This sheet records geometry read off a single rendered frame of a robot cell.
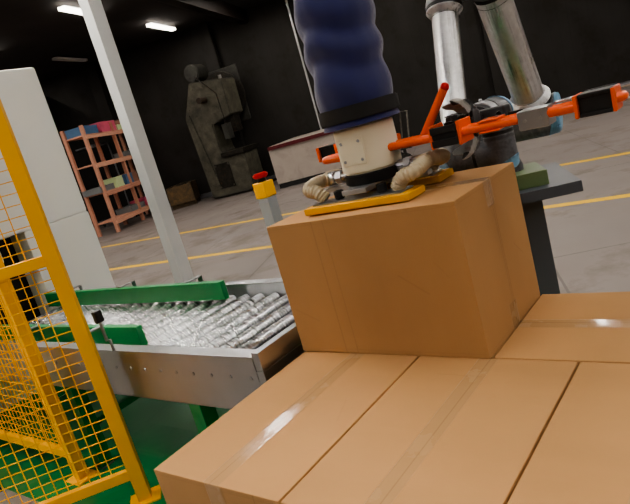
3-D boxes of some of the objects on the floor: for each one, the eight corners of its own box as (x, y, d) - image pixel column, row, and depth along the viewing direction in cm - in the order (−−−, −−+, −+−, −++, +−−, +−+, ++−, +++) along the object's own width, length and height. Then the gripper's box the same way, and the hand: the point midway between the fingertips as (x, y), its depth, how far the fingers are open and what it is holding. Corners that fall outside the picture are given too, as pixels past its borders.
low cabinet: (379, 152, 1386) (369, 115, 1367) (367, 166, 1167) (356, 122, 1148) (303, 172, 1435) (293, 137, 1416) (279, 189, 1216) (266, 147, 1197)
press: (284, 177, 1447) (248, 51, 1382) (269, 187, 1319) (228, 48, 1253) (225, 193, 1489) (187, 71, 1424) (205, 204, 1360) (162, 70, 1295)
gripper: (470, 156, 172) (442, 172, 157) (455, 88, 168) (425, 97, 153) (499, 150, 166) (473, 166, 151) (484, 80, 162) (456, 89, 147)
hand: (459, 129), depth 150 cm, fingers open, 14 cm apart
